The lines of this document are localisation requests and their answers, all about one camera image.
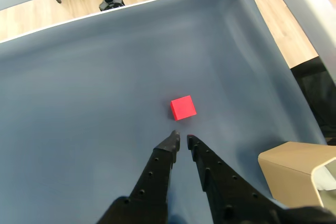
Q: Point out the grey table mat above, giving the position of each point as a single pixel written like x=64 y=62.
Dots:
x=105 y=90

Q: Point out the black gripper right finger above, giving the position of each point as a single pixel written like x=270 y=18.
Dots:
x=225 y=190

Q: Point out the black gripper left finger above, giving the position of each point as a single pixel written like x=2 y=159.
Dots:
x=155 y=176

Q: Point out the white foam padding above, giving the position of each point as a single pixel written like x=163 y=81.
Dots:
x=328 y=179

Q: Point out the black bag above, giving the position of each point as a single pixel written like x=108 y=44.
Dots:
x=317 y=95

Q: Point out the red cube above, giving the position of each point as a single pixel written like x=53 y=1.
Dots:
x=183 y=107

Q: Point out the beige open box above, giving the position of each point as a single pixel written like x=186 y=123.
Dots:
x=286 y=171

